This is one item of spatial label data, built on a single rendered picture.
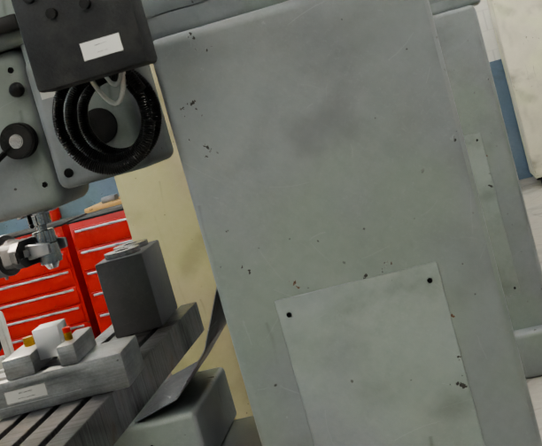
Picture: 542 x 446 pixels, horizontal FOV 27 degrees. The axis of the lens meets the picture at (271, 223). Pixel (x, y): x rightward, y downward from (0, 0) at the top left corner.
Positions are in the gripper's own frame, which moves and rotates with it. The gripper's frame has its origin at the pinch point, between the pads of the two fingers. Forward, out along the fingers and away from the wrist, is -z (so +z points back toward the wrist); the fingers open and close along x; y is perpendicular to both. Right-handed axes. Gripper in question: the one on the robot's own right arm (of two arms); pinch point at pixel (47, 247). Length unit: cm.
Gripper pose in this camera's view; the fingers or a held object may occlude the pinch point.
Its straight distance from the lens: 234.2
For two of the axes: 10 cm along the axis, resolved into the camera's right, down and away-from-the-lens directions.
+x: 4.6, -2.3, 8.6
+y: 2.6, 9.6, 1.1
